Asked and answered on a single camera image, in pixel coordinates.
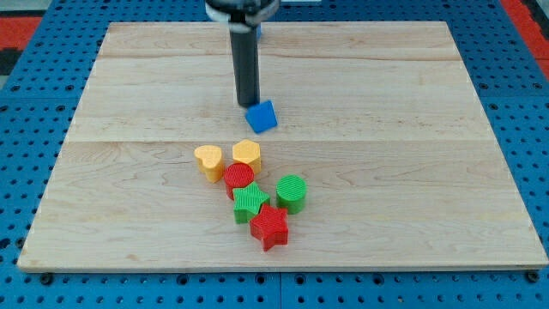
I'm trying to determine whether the yellow heart block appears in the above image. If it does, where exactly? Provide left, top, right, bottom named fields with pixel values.
left=194, top=145, right=225, bottom=183

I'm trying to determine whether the green cylinder block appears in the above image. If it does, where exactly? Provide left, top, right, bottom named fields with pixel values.
left=276, top=174, right=307, bottom=215

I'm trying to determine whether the light wooden board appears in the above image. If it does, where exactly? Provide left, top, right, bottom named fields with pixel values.
left=18, top=21, right=548, bottom=273

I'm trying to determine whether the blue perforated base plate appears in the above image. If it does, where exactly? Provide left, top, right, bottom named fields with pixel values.
left=1, top=0, right=548, bottom=308

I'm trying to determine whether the red cylinder block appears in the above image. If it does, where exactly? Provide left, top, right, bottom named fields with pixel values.
left=223, top=163, right=255, bottom=200

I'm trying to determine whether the black robot arm flange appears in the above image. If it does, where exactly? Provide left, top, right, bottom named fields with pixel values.
left=205, top=0, right=281, bottom=27

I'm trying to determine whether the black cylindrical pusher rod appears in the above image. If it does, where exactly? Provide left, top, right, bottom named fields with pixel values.
left=229, top=13, right=260, bottom=109

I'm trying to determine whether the yellow hexagon block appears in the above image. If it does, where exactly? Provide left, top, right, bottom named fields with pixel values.
left=232, top=139, right=262, bottom=174

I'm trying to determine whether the blue cube block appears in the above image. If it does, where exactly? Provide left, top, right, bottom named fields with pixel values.
left=244, top=100, right=278, bottom=134

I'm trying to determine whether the green star block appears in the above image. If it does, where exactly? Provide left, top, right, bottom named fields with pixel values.
left=232, top=181, right=270, bottom=224

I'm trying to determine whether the red star block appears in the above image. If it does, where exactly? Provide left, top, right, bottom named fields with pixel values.
left=250, top=203, right=289, bottom=251

